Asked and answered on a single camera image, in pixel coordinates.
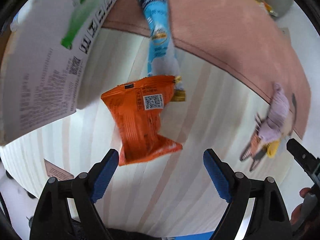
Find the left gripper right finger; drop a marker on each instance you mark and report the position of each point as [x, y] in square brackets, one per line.
[269, 218]

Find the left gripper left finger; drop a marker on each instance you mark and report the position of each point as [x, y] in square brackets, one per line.
[52, 218]

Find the lilac sock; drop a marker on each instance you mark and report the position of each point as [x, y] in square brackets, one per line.
[270, 129]

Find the orange snack packet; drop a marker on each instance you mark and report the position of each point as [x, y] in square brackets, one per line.
[135, 108]

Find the light blue tube snack packet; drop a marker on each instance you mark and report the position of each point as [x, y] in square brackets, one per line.
[162, 58]

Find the person's right hand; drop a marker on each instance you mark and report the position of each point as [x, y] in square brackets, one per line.
[295, 215]

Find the grey yellow scrub pad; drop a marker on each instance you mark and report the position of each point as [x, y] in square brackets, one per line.
[272, 148]

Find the open cardboard box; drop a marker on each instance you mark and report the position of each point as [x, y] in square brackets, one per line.
[42, 69]

